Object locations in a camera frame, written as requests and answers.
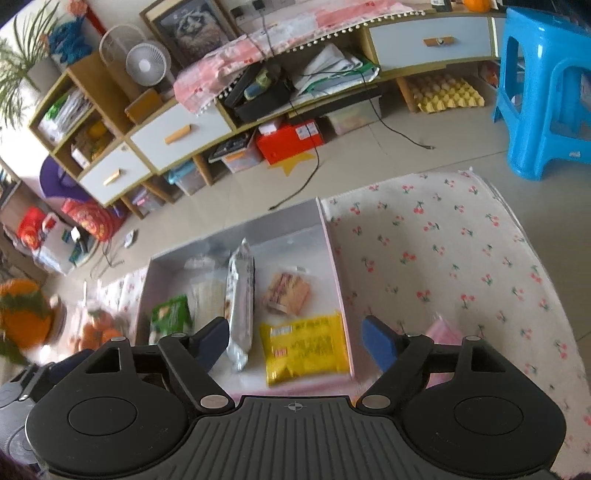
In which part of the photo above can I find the green cartoon snack bag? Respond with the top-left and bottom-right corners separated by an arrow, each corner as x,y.
148,295 -> 193,344

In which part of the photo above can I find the pink wafer snack packet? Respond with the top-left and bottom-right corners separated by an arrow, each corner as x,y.
426,314 -> 465,388

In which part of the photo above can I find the silver cookie snack bag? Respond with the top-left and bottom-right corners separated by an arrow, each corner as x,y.
224,238 -> 256,371

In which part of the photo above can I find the clear rice cracker packet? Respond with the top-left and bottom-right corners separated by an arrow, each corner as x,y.
184,255 -> 228,327

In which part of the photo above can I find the yellow snack packet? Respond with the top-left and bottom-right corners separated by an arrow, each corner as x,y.
259,313 -> 349,387

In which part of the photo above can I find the pink cardboard box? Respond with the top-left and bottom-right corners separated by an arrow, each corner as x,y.
132,200 -> 356,399

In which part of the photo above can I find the brown biscuit clear packet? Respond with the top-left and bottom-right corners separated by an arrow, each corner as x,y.
262,268 -> 311,317

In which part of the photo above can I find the glass jar with tangerines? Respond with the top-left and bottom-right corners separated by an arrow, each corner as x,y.
66,300 -> 129,353

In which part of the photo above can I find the large orange fruit decoration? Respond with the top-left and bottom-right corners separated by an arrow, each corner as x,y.
1,278 -> 55,365

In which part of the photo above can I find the cherry print tablecloth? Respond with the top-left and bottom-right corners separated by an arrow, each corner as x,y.
98,171 -> 590,477

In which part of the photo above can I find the red round lantern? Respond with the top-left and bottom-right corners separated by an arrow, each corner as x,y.
61,199 -> 125,242

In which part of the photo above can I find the clear plastic storage bin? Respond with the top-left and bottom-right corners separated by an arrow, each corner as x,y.
208,138 -> 263,174

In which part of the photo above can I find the wooden tv cabinet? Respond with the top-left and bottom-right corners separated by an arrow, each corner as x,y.
29,9 -> 506,206

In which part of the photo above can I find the red box under cabinet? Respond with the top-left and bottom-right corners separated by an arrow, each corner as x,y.
256,120 -> 325,165

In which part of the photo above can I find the yellow egg tray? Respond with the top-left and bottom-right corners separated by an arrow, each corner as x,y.
409,74 -> 486,114

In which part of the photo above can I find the black tray on shelf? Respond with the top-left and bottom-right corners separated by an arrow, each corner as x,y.
222,62 -> 294,123

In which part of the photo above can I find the small white desk fan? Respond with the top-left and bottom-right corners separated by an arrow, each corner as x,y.
125,40 -> 174,87

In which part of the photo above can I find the blue plastic stool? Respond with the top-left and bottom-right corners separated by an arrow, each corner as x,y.
493,7 -> 590,180

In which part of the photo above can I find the framed cat picture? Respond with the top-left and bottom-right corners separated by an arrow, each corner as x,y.
139,0 -> 237,68

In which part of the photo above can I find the pink cherry cloth on cabinet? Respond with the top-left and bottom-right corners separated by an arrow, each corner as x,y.
173,1 -> 425,114

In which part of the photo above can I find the orange fruit on cabinet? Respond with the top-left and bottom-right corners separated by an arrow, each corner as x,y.
463,0 -> 491,13

